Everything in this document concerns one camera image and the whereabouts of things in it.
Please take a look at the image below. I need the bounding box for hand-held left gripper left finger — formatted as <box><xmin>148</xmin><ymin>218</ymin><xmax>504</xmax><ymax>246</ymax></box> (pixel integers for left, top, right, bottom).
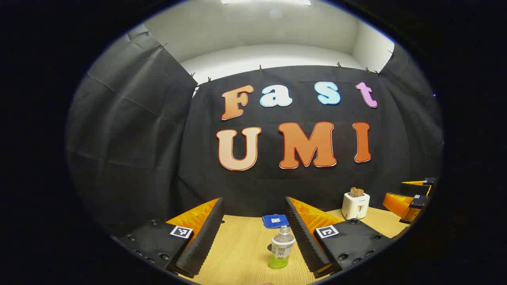
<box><xmin>118</xmin><ymin>197</ymin><xmax>225</xmax><ymax>278</ymax></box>

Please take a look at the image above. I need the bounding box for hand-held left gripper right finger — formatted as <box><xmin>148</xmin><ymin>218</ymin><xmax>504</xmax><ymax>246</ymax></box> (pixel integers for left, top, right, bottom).
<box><xmin>285</xmin><ymin>196</ymin><xmax>393</xmax><ymax>279</ymax></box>

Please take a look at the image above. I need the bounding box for clear water bottle white label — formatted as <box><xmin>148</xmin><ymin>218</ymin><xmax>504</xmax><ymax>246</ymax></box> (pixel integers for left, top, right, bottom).
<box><xmin>268</xmin><ymin>226</ymin><xmax>296</xmax><ymax>270</ymax></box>

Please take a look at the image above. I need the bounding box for blue towel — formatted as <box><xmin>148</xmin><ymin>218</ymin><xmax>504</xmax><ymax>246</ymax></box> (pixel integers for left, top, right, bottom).
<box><xmin>262</xmin><ymin>214</ymin><xmax>290</xmax><ymax>229</ymax></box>

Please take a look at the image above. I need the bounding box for cream toaster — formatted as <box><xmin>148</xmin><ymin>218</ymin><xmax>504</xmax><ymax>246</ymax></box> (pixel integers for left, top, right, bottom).
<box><xmin>341</xmin><ymin>192</ymin><xmax>370</xmax><ymax>220</ymax></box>

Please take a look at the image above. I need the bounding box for black backdrop cloth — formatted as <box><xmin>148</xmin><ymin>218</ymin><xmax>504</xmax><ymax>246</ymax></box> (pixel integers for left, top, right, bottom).
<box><xmin>67</xmin><ymin>24</ymin><xmax>444</xmax><ymax>238</ymax></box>

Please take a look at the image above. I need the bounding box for ceiling light panel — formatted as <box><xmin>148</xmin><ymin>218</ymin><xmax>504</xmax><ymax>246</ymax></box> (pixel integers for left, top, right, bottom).
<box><xmin>221</xmin><ymin>0</ymin><xmax>312</xmax><ymax>6</ymax></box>

